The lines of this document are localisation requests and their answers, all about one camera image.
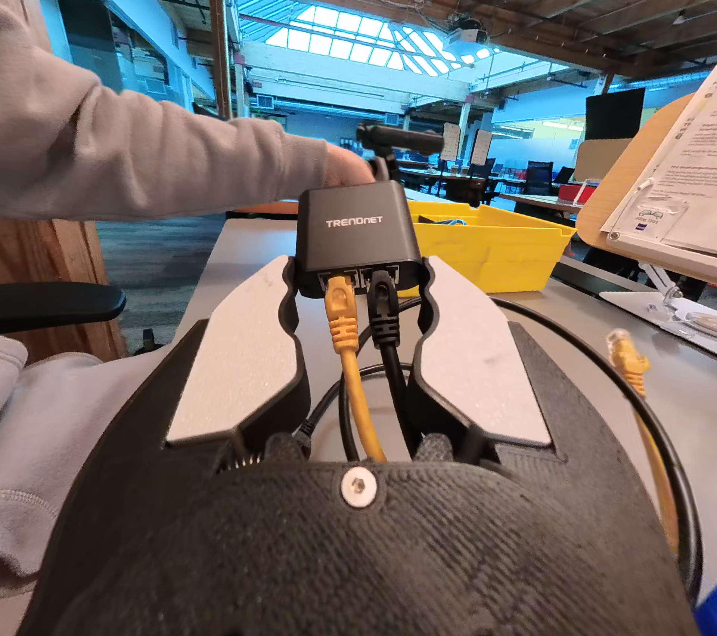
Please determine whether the yellow plastic bin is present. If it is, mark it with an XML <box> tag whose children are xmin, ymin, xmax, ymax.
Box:
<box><xmin>406</xmin><ymin>199</ymin><xmax>578</xmax><ymax>294</ymax></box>

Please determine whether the black ethernet splitter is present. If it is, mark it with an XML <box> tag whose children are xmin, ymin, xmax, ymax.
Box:
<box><xmin>295</xmin><ymin>181</ymin><xmax>423</xmax><ymax>300</ymax></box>

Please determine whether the blue plastic bin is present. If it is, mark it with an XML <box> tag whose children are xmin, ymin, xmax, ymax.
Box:
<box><xmin>693</xmin><ymin>591</ymin><xmax>717</xmax><ymax>636</ymax></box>

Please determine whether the black chair armrest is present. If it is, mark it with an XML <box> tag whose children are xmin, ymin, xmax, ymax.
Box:
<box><xmin>0</xmin><ymin>282</ymin><xmax>127</xmax><ymax>335</ymax></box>

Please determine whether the black partition panel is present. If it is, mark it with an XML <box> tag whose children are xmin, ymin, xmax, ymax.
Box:
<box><xmin>585</xmin><ymin>87</ymin><xmax>646</xmax><ymax>141</ymax></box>

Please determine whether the white paper sheet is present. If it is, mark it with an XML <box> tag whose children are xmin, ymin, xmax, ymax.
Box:
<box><xmin>600</xmin><ymin>65</ymin><xmax>717</xmax><ymax>256</ymax></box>

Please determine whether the yellow ethernet cable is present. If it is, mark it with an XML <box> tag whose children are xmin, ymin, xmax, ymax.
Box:
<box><xmin>324</xmin><ymin>273</ymin><xmax>681</xmax><ymax>558</ymax></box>

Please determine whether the person's left hand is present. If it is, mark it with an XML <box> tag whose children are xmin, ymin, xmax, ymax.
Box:
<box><xmin>324</xmin><ymin>142</ymin><xmax>377</xmax><ymax>188</ymax></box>

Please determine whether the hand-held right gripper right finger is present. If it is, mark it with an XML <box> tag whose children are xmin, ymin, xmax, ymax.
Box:
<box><xmin>407</xmin><ymin>254</ymin><xmax>555</xmax><ymax>466</ymax></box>

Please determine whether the person in grey hoodie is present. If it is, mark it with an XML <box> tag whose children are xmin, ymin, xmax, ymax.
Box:
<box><xmin>0</xmin><ymin>3</ymin><xmax>188</xmax><ymax>598</ymax></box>

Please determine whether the person's left forearm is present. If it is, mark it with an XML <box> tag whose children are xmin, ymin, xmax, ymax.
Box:
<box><xmin>84</xmin><ymin>87</ymin><xmax>331</xmax><ymax>211</ymax></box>

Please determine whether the grey desk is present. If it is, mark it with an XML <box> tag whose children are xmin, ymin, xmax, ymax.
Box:
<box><xmin>171</xmin><ymin>213</ymin><xmax>717</xmax><ymax>614</ymax></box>

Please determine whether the black mesh office chair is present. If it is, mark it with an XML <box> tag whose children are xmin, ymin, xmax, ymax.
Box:
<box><xmin>527</xmin><ymin>161</ymin><xmax>554</xmax><ymax>195</ymax></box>

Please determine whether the white stand base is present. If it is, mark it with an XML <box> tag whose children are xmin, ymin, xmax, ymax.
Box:
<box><xmin>599</xmin><ymin>263</ymin><xmax>717</xmax><ymax>356</ymax></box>

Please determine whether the black ethernet cable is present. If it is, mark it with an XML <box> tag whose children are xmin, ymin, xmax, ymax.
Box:
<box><xmin>297</xmin><ymin>267</ymin><xmax>705</xmax><ymax>606</ymax></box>

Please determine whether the long dark background table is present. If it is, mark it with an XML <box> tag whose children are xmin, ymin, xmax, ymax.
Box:
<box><xmin>400</xmin><ymin>165</ymin><xmax>527</xmax><ymax>200</ymax></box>

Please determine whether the wooden document board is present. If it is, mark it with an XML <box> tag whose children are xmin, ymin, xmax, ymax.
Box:
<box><xmin>576</xmin><ymin>92</ymin><xmax>717</xmax><ymax>284</ymax></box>

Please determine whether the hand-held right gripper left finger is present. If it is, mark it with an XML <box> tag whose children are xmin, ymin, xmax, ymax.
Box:
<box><xmin>166</xmin><ymin>254</ymin><xmax>311</xmax><ymax>452</ymax></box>

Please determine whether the black desk edge rail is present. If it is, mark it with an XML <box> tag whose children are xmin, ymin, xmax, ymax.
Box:
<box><xmin>552</xmin><ymin>255</ymin><xmax>645</xmax><ymax>300</ymax></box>

